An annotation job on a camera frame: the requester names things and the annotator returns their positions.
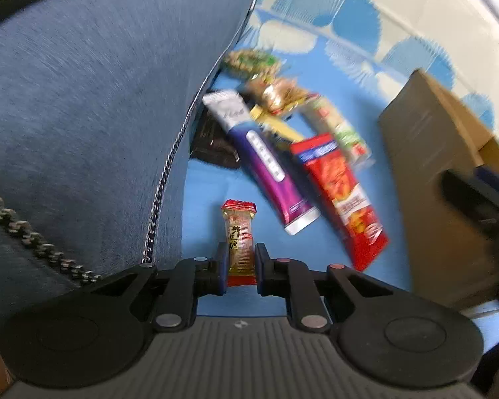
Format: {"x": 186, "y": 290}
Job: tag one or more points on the purple and white snack packet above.
{"x": 266, "y": 166}

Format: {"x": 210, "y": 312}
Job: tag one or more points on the long red snack packet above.
{"x": 342, "y": 193}

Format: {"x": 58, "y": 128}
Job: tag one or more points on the cardboard box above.
{"x": 424, "y": 174}

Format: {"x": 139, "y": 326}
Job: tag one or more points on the clear bag of biscuits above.
{"x": 276, "y": 93}

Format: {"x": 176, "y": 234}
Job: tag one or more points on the white rice cracker packet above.
{"x": 337, "y": 131}

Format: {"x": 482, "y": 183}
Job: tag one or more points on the yellow snack packet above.
{"x": 276, "y": 129}

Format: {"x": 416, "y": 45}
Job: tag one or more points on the black cracker packet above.
{"x": 212, "y": 145}

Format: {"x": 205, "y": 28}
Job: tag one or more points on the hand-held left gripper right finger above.
{"x": 259, "y": 272}

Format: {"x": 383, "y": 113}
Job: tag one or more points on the small red-ended snack bar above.
{"x": 238, "y": 237}

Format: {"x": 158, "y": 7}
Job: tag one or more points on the round green snack packet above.
{"x": 249, "y": 61}

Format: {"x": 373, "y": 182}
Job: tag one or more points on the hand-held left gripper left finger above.
{"x": 221, "y": 272}

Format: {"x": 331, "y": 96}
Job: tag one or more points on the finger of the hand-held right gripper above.
{"x": 468, "y": 193}

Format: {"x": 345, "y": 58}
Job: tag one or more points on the blue fan-print bed sheet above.
{"x": 357, "y": 104}

